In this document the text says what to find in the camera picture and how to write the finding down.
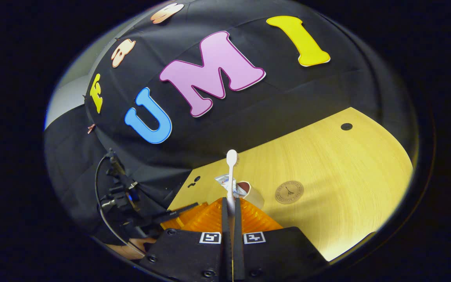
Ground wooden desktop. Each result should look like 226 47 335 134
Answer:
168 107 414 262

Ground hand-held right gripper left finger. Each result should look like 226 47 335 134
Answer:
139 198 232 282

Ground white toothpaste tube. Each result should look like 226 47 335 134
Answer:
215 174 237 191

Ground round brown coaster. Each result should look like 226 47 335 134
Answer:
275 180 304 204

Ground black cable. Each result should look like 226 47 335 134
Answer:
94 154 148 252

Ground pale pink toothbrush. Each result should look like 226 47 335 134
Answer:
225 149 238 232

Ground black backdrop cloth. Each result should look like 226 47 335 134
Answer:
45 0 418 245

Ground beige cup with handle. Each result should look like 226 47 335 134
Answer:
235 181 265 210

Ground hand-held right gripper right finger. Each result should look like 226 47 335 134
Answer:
233 198 328 282

